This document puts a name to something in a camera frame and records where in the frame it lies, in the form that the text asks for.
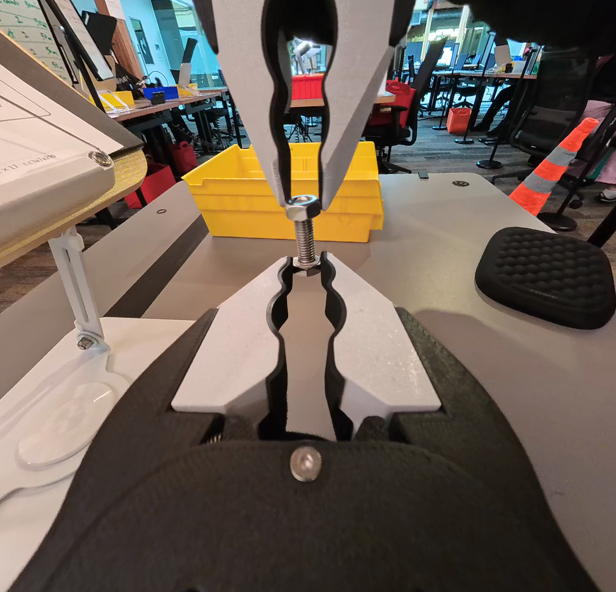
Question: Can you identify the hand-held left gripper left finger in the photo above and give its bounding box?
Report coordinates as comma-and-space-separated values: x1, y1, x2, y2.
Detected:
171, 256, 295, 438

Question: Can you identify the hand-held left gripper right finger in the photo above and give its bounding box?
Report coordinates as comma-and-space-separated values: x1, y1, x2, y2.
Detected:
320, 251, 442, 440

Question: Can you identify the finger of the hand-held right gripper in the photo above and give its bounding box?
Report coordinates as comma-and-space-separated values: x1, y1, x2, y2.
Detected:
319, 0, 400, 211
207, 0, 293, 207

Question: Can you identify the steel hex bolt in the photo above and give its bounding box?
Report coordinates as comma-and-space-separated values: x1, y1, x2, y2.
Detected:
285, 195, 320, 262

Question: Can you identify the red office chair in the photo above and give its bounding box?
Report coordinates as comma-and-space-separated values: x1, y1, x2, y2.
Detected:
363, 81, 418, 174

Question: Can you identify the red plastic bin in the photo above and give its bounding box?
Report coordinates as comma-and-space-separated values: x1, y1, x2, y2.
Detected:
291, 74, 329, 100

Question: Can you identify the wooden column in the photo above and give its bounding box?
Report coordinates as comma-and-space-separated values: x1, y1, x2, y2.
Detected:
87, 0, 143, 80

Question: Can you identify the wooden office desk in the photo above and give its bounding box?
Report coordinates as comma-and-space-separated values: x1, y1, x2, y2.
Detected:
108, 89, 232, 159

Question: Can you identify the black flat panel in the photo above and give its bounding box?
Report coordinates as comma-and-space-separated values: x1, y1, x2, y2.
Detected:
81, 11, 118, 56

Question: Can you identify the red jerry can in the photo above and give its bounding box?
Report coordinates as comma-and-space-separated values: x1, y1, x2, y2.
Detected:
171, 141, 199, 175

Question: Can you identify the black display stand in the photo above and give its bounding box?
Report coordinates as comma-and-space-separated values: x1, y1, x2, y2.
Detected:
26, 0, 116, 111

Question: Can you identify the yellow plastic bin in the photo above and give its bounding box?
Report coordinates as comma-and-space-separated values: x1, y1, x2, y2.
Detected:
182, 142, 384, 244

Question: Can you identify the red fabric box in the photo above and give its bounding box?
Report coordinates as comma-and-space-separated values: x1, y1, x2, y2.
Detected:
124, 164, 177, 209

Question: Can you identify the wooden stand board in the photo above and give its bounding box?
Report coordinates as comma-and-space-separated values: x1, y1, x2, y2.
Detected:
0, 147, 147, 268

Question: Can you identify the black mesh office chair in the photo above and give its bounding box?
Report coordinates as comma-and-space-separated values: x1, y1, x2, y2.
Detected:
491, 48, 595, 205

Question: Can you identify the whiteboard with green writing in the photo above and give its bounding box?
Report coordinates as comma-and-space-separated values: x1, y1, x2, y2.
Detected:
0, 0, 73, 85

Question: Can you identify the black textured rubber mat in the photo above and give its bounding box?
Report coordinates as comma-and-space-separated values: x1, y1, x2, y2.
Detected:
475, 227, 616, 330

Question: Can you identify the orange traffic cone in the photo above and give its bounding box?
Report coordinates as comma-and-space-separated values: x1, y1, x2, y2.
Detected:
509, 117, 600, 217

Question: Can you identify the black round stanchion base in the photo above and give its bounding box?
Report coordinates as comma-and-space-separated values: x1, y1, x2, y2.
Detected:
536, 212, 578, 233

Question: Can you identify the white sheet holder panel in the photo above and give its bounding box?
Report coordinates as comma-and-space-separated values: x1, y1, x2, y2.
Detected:
0, 149, 116, 251

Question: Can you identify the thick black pole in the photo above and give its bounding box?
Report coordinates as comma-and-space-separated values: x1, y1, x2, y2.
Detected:
587, 206, 616, 248

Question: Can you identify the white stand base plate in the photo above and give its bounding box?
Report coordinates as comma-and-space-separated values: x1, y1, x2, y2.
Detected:
0, 317, 193, 501

